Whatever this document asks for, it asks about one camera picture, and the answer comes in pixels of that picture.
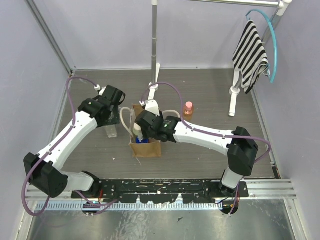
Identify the clear bottle dark cap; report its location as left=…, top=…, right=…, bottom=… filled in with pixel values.
left=104, top=125, right=118, bottom=138

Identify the pink cap orange bottle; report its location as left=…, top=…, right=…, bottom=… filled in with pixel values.
left=183, top=101, right=194, bottom=122

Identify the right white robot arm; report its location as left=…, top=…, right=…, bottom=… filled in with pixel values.
left=133, top=110, right=259, bottom=197

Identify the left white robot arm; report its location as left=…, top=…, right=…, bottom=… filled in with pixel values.
left=23, top=85, right=126, bottom=198

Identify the brown canvas bag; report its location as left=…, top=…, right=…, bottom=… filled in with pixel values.
left=120, top=103, right=181, bottom=159

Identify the cream cap green bottle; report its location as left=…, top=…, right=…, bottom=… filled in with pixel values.
left=132, top=123, right=143, bottom=138

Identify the blue spray bottle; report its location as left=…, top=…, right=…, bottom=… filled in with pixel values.
left=135, top=135, right=149, bottom=144

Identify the striped black white cloth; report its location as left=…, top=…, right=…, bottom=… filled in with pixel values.
left=232, top=20, right=270, bottom=94

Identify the blue hanger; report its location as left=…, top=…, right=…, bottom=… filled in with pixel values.
left=245, top=9, right=278, bottom=84

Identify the metal clothes rack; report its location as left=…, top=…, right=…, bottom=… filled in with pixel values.
left=146, top=0, right=293, bottom=118

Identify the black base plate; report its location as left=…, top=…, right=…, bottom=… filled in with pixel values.
left=80, top=179, right=249, bottom=204

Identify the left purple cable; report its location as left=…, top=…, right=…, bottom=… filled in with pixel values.
left=21, top=76, right=118, bottom=216

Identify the blue cable duct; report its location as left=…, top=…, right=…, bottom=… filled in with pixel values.
left=46, top=200, right=223, bottom=211

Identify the aluminium frame post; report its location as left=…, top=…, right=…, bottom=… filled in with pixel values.
left=24, top=0, right=74, bottom=75

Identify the aluminium front rail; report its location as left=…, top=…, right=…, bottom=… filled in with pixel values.
left=25, top=178, right=297, bottom=201

